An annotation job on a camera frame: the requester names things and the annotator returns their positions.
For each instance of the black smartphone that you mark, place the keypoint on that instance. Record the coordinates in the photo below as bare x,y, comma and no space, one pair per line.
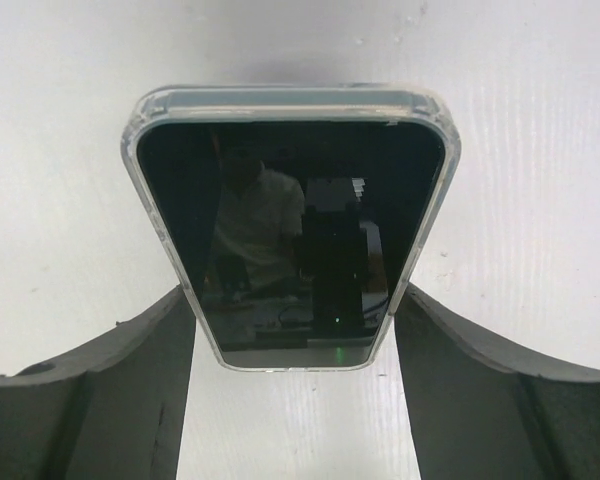
293,215

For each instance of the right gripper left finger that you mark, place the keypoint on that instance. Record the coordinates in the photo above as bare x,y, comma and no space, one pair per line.
112,408

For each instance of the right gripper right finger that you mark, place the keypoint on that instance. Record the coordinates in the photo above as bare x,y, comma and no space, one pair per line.
484,407

